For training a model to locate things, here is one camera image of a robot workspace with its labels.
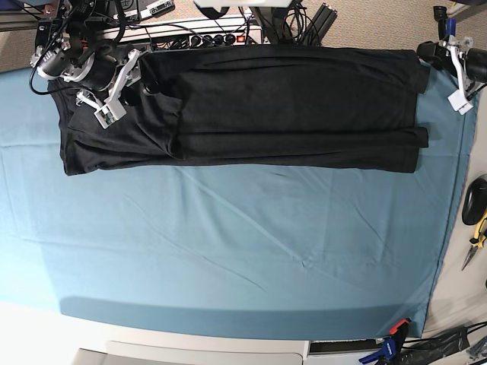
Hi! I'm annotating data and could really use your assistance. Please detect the yellow handled pliers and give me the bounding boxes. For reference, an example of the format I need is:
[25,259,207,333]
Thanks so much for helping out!
[461,216,486,271]

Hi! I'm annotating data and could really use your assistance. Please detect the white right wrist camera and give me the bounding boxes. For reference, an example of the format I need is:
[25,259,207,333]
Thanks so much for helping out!
[73,48,142,129]

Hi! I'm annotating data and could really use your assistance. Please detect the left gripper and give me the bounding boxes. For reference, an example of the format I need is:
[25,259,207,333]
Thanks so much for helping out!
[416,36,486,82]

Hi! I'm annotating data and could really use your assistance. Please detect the blue clamp top right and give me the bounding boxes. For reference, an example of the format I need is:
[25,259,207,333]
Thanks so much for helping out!
[433,6,457,40]

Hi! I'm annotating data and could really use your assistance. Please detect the black computer mouse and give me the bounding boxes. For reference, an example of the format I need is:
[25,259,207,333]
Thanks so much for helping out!
[462,177,486,226]

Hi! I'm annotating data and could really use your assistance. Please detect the teal table cloth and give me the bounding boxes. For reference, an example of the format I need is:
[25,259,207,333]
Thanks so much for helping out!
[1,69,476,340]

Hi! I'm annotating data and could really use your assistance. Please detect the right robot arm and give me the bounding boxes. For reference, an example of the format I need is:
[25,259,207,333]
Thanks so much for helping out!
[29,1,161,124]

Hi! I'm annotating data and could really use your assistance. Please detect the blue orange clamp bottom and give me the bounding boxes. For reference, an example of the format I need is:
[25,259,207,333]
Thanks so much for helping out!
[358,318,411,364]

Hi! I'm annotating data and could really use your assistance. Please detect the white power strip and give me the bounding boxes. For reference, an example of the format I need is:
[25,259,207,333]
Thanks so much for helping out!
[150,25,266,51]

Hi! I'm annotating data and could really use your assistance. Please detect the black T-shirt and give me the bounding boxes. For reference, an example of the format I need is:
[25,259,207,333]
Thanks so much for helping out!
[57,45,429,176]

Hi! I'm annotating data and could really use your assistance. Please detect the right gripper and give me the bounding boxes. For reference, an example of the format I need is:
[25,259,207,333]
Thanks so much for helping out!
[30,36,160,106]

